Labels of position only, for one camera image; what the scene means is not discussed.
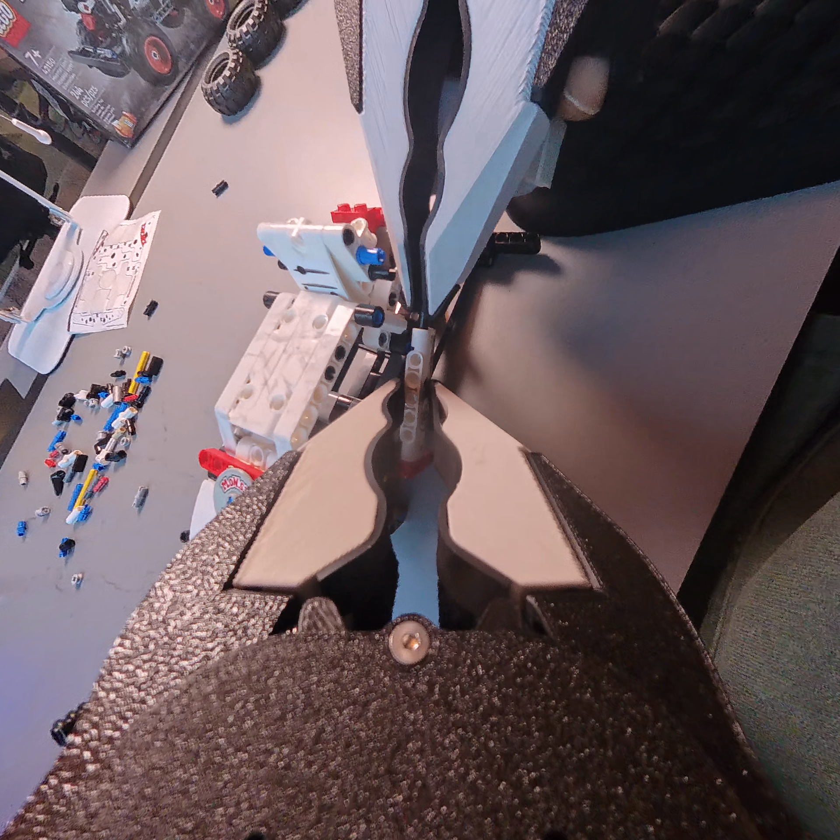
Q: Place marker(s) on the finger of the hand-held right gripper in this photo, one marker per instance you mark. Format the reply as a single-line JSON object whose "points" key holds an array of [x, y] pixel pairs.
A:
{"points": [[383, 131], [505, 92]]}

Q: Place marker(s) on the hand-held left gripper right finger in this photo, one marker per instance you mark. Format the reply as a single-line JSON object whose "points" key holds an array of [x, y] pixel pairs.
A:
{"points": [[519, 519]]}

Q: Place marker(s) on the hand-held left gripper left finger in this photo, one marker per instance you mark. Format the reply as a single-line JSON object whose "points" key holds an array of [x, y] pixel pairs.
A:
{"points": [[315, 519]]}

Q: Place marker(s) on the brick-built truck model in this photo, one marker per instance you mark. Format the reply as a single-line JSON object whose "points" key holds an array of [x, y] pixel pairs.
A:
{"points": [[295, 368]]}

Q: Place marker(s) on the white holed beam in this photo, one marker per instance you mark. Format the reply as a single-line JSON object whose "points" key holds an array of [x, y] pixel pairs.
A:
{"points": [[418, 381]]}

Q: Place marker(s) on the pile of small brick pieces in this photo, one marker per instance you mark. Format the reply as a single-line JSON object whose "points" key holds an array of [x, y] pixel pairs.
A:
{"points": [[99, 420]]}

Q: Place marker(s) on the person's right hand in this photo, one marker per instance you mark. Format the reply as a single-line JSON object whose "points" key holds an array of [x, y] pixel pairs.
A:
{"points": [[588, 85]]}

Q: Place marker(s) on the person's torso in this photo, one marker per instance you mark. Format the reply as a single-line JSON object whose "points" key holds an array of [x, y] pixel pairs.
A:
{"points": [[788, 630]]}

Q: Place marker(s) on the sticker sheet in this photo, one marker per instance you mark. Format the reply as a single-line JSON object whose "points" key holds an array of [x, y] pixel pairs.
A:
{"points": [[116, 269]]}

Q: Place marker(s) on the black toy set box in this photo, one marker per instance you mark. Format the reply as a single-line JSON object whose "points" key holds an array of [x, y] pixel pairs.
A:
{"points": [[92, 53]]}

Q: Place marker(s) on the white book stand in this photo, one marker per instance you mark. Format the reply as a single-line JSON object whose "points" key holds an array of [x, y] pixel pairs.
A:
{"points": [[53, 295]]}

